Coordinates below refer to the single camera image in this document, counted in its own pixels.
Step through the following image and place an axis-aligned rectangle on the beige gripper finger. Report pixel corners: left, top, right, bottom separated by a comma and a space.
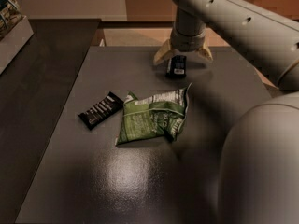
153, 39, 173, 65
198, 44, 213, 62

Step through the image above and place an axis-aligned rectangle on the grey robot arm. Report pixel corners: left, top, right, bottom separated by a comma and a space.
154, 0, 299, 224

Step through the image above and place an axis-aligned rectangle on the dark blue rxbar wrapper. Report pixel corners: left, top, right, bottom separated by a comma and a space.
166, 55, 187, 78

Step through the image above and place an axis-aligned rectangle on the green chip bag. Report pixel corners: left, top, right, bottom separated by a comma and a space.
116, 85, 191, 145

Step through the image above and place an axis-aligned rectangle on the black snack bar wrapper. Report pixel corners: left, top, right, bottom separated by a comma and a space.
78, 92, 124, 130

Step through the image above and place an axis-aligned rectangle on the dark wooden side table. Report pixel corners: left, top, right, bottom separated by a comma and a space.
0, 19, 100, 224

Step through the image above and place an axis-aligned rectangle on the white snack display box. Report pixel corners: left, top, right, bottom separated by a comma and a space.
0, 0, 34, 74

